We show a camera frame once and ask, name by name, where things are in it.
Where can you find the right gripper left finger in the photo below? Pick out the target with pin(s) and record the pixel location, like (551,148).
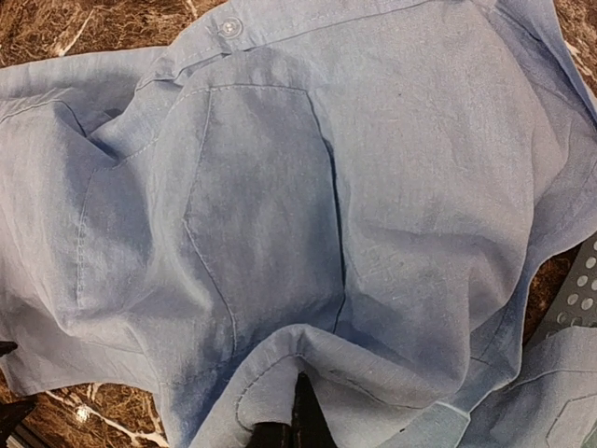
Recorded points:
(12,415)

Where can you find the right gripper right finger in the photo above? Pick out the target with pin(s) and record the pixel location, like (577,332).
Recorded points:
(308,428)

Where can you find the light blue long sleeve shirt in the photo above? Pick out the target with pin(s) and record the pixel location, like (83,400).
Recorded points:
(357,190)

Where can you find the light blue plastic basket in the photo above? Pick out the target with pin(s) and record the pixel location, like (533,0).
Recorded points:
(575,302)

